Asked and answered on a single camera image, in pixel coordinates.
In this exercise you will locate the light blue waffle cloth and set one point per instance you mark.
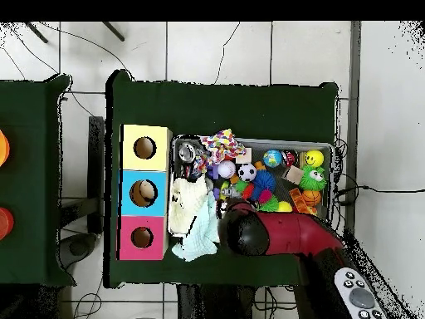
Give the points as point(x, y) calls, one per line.
point(199, 239)

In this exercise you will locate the cream waffle cloth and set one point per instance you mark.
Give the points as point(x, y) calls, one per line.
point(186, 202)

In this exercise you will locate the orange plastic tray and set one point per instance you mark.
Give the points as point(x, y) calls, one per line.
point(298, 201)

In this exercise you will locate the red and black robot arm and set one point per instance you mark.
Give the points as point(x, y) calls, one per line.
point(292, 232)

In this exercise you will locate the wooden box with three holes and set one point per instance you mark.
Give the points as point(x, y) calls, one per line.
point(146, 162)

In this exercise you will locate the clear mesh bin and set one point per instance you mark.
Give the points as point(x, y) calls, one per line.
point(318, 146)

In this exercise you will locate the black and white soccer ball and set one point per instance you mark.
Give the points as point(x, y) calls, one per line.
point(247, 172)

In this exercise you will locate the white baseball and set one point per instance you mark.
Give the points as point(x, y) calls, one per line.
point(226, 169)

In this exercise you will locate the large blue spiky ball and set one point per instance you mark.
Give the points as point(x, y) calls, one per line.
point(264, 181)

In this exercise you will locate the plain yellow ball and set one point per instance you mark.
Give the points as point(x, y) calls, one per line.
point(285, 207)

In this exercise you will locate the blue globe ball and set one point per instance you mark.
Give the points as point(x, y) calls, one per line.
point(272, 158)

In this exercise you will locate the colourful spotted cloth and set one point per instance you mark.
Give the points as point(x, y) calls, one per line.
point(220, 144)

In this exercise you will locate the green googly-eyed puffer ball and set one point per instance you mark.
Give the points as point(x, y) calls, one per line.
point(312, 179)

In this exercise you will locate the dark green table cloth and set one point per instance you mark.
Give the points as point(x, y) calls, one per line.
point(215, 109)

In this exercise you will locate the grey floor base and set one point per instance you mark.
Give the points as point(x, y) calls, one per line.
point(78, 247)

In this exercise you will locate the black tripod leg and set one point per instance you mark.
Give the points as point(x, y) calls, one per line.
point(113, 31)
point(36, 32)

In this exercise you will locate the dark green side cloth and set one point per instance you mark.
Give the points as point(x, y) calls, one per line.
point(26, 116)

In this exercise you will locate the orange cup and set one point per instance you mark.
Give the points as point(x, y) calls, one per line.
point(3, 148)

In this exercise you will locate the black furniture frame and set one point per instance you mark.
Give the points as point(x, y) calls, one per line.
point(96, 149)

